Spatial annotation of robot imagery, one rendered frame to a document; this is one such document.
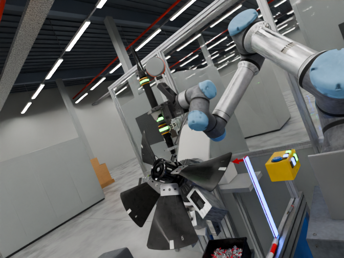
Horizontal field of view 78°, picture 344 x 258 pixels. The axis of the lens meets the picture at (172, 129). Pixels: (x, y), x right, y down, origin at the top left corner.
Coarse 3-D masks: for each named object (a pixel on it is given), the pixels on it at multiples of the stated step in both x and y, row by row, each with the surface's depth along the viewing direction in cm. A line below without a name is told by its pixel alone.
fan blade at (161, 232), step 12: (168, 204) 99; (180, 204) 99; (156, 216) 97; (168, 216) 95; (180, 216) 95; (156, 228) 94; (168, 228) 92; (180, 228) 92; (192, 228) 91; (156, 240) 91; (168, 240) 90; (180, 240) 89; (192, 240) 88
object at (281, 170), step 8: (280, 152) 106; (272, 160) 99; (280, 160) 95; (288, 160) 93; (272, 168) 97; (280, 168) 95; (288, 168) 92; (296, 168) 98; (272, 176) 98; (280, 176) 96; (288, 176) 93
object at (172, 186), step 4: (164, 184) 106; (168, 184) 106; (172, 184) 106; (176, 184) 106; (160, 188) 104; (164, 188) 104; (168, 188) 105; (172, 188) 105; (176, 188) 105; (164, 192) 103; (168, 192) 103; (172, 192) 103; (176, 192) 103
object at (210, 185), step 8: (208, 160) 99; (216, 160) 95; (184, 168) 101; (192, 168) 97; (200, 168) 94; (208, 168) 91; (216, 168) 88; (184, 176) 94; (192, 176) 91; (200, 176) 89; (208, 176) 86; (216, 176) 84; (200, 184) 85; (208, 184) 83; (216, 184) 81
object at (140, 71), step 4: (140, 68) 102; (140, 72) 101; (144, 72) 102; (140, 76) 101; (144, 76) 104; (168, 132) 103; (164, 136) 102; (168, 136) 102; (164, 140) 103; (168, 140) 102; (172, 140) 103; (168, 144) 102; (172, 144) 102; (172, 152) 103
